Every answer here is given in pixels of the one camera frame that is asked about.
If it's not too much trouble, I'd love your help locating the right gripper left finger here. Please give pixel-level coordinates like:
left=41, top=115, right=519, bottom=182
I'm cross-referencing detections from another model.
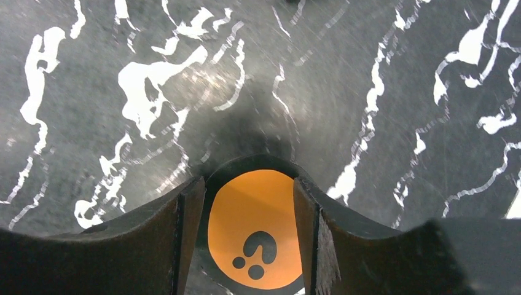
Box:
left=1, top=178, right=205, bottom=294

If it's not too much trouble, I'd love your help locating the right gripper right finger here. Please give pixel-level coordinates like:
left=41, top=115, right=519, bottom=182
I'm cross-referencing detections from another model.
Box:
left=293, top=177, right=473, bottom=294

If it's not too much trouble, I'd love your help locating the orange black round coaster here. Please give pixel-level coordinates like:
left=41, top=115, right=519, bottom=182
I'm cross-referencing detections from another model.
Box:
left=197, top=154, right=305, bottom=294

